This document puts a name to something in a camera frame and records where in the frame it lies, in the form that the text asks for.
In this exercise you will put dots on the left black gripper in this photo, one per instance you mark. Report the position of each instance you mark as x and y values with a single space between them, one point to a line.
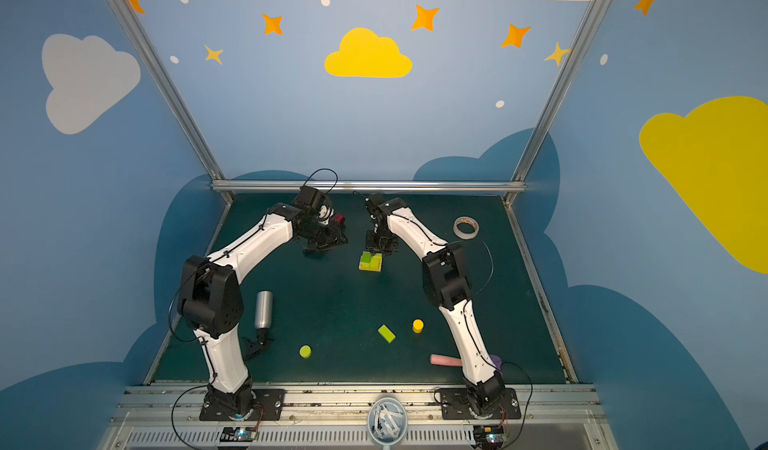
327 237

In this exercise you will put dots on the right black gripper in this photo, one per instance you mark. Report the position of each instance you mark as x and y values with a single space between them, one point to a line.
373 241

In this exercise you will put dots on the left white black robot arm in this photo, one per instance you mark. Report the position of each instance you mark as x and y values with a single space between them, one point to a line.
211 301

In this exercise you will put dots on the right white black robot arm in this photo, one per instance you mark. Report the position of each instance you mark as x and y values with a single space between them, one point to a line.
447 286

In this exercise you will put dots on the yellow cylinder block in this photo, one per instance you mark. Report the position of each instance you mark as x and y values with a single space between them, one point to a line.
417 326

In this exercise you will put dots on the silver metal bottle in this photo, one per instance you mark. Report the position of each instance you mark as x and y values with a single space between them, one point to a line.
262 321

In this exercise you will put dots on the white tape roll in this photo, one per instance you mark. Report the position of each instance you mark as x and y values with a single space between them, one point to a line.
466 228

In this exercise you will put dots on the pink purple brush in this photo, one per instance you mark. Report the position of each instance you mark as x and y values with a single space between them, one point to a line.
447 361

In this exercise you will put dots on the round bowl with white pieces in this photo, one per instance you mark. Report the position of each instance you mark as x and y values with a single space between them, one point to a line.
387 422

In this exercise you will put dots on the left green circuit board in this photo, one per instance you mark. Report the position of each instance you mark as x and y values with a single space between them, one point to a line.
240 435

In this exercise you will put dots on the green circuit board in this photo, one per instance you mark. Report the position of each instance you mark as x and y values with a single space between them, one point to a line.
240 435
488 437

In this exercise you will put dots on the right green circuit board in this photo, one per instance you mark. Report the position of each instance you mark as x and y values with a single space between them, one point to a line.
488 437

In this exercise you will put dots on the aluminium frame rear bar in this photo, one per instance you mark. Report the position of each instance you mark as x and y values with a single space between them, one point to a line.
242 186

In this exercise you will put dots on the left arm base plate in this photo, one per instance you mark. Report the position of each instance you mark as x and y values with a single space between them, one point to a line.
270 405

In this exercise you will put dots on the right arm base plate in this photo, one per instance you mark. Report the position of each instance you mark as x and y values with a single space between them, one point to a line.
455 405

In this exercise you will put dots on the aluminium frame left post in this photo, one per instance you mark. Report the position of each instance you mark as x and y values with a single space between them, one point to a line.
137 34

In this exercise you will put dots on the aluminium frame post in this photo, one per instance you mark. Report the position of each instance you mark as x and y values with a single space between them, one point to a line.
580 44
137 34

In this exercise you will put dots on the aluminium front rail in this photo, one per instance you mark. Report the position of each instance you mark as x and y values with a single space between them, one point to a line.
333 416

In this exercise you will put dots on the aluminium frame right post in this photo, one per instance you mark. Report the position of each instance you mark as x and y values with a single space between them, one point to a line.
580 44

